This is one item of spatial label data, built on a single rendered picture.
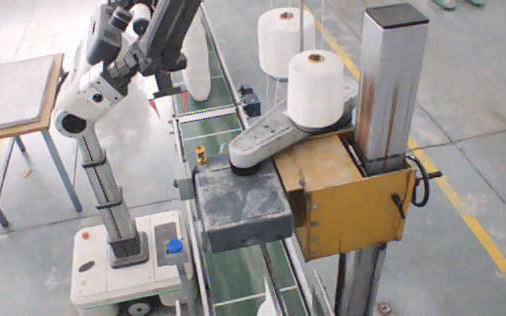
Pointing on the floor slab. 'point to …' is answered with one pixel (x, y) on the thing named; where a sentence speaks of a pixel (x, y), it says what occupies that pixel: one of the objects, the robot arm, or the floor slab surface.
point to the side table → (24, 146)
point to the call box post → (187, 289)
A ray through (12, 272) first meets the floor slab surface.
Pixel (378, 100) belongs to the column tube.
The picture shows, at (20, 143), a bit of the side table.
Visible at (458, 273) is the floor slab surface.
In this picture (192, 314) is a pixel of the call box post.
